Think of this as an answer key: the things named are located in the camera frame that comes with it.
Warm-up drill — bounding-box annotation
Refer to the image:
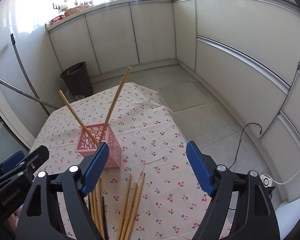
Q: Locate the bamboo chopstick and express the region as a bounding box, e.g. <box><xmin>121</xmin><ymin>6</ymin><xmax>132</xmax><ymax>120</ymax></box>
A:
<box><xmin>89</xmin><ymin>190</ymin><xmax>100</xmax><ymax>230</ymax></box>
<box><xmin>96</xmin><ymin>178</ymin><xmax>105</xmax><ymax>239</ymax></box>
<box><xmin>125</xmin><ymin>172</ymin><xmax>146</xmax><ymax>239</ymax></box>
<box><xmin>116</xmin><ymin>174</ymin><xmax>132</xmax><ymax>240</ymax></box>
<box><xmin>99</xmin><ymin>67</ymin><xmax>132</xmax><ymax>143</ymax></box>
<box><xmin>58</xmin><ymin>90</ymin><xmax>100</xmax><ymax>147</ymax></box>
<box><xmin>120</xmin><ymin>183</ymin><xmax>138</xmax><ymax>240</ymax></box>

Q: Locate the pink perforated utensil basket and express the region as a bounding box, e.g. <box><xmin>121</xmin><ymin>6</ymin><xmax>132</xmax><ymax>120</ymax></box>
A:
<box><xmin>74</xmin><ymin>122</ymin><xmax>122</xmax><ymax>169</ymax></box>

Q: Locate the cherry print tablecloth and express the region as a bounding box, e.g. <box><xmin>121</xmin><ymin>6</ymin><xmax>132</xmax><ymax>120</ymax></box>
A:
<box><xmin>30</xmin><ymin>82</ymin><xmax>211</xmax><ymax>239</ymax></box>

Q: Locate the white power strip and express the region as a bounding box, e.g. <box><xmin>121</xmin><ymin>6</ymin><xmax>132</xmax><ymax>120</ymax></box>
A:
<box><xmin>260</xmin><ymin>174</ymin><xmax>275</xmax><ymax>196</ymax></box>

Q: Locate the dark chopstick on table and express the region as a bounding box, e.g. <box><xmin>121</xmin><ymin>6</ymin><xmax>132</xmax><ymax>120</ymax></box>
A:
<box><xmin>102</xmin><ymin>197</ymin><xmax>109</xmax><ymax>240</ymax></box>

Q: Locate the dark brown trash bin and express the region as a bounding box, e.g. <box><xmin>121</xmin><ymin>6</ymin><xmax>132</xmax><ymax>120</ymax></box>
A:
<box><xmin>60</xmin><ymin>61</ymin><xmax>94</xmax><ymax>98</ymax></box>

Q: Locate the wicker basket on counter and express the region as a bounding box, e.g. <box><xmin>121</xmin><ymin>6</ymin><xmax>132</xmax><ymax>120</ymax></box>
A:
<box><xmin>64</xmin><ymin>5</ymin><xmax>92</xmax><ymax>17</ymax></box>

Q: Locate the black power cable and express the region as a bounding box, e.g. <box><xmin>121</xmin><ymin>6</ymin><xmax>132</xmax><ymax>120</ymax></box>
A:
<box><xmin>227</xmin><ymin>122</ymin><xmax>263</xmax><ymax>170</ymax></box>

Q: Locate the metal mop handle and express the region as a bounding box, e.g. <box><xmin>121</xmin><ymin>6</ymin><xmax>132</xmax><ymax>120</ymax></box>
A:
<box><xmin>10</xmin><ymin>33</ymin><xmax>51</xmax><ymax>117</ymax></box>

